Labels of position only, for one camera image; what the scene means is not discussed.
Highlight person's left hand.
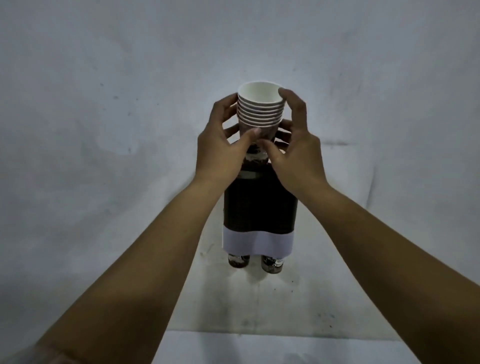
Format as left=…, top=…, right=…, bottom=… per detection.
left=193, top=93, right=262, bottom=188

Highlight person's right hand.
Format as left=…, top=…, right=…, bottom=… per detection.
left=256, top=88, right=331, bottom=202

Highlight stack of white paper cups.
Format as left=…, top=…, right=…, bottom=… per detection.
left=237, top=81, right=287, bottom=145

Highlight person's left forearm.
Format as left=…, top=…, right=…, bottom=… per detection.
left=35, top=177, right=229, bottom=364

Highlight person's right forearm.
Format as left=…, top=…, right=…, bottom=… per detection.
left=300, top=184, right=480, bottom=364

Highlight dark wrapped bottle pack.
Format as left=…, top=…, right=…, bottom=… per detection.
left=223, top=143, right=299, bottom=230

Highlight white paper band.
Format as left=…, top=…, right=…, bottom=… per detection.
left=222, top=224, right=295, bottom=260

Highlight dark soda bottle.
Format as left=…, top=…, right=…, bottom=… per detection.
left=227, top=254, right=251, bottom=269
left=261, top=255, right=285, bottom=274

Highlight white backdrop cloth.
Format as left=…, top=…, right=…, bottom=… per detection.
left=0, top=0, right=480, bottom=364

